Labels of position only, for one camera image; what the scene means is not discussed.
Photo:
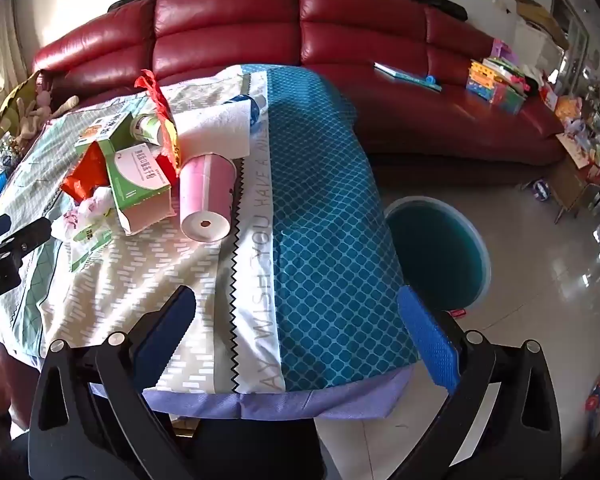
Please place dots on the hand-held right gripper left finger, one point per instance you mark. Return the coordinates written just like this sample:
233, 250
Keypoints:
165, 330

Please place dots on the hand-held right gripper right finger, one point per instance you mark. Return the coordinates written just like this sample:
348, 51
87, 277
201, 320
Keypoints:
427, 340

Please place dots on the green white packet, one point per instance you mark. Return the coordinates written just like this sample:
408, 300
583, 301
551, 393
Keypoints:
87, 249

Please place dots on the pink white plastic wrapper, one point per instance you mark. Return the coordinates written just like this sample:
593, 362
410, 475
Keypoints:
87, 210

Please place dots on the orange red wrapper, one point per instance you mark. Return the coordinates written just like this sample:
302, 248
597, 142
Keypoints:
85, 175

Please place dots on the teal plastic bin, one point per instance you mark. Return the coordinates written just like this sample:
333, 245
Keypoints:
440, 250

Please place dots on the white green carton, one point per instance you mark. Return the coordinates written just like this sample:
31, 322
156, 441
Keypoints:
140, 180

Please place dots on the green carton with orange print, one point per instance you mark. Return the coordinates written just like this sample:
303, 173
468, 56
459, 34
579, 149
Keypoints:
100, 132

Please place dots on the pink paper cup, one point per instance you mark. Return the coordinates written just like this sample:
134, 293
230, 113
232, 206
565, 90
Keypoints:
205, 190

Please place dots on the small green white cup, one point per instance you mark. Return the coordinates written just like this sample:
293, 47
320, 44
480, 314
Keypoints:
147, 130

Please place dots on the red yellow snack wrapper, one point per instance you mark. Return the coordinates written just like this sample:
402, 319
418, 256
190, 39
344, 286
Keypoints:
162, 110

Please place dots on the white paper towel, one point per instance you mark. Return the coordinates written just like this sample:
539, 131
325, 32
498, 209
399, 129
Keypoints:
215, 125

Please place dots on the green yellow plush cushion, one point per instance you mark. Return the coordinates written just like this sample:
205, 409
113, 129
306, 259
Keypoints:
5, 110

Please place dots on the beige plush toy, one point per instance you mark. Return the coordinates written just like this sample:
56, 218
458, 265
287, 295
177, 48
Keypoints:
37, 110

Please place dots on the patchwork printed cloth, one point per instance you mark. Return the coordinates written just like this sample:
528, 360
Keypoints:
320, 210

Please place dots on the small blue white ball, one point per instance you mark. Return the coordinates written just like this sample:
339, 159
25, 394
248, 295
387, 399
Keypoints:
541, 190

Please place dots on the low wooden table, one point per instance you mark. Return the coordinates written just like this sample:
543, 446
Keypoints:
572, 180

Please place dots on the stack of colourful toy boxes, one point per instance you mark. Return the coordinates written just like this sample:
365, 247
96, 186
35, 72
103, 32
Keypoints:
495, 85

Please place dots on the thin teal book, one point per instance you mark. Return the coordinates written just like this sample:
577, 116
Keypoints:
400, 74

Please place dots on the cluttered toy pile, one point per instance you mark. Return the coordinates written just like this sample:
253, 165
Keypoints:
590, 115

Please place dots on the red leather sofa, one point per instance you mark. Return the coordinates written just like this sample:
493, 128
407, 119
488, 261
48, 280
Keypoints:
230, 20

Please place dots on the brown cardboard box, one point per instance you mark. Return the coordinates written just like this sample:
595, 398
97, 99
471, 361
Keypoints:
535, 15

